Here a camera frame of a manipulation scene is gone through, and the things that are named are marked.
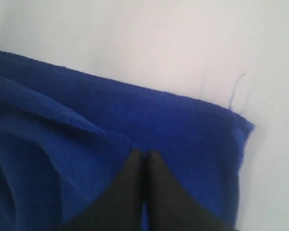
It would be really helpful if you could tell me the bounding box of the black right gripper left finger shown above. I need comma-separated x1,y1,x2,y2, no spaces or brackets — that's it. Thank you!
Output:
57,149,145,231

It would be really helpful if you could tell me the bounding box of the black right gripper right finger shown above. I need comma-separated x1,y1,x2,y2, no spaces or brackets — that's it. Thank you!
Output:
146,151,236,231

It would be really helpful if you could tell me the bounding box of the blue towel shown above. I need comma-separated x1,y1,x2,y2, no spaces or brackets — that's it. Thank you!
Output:
0,51,253,231

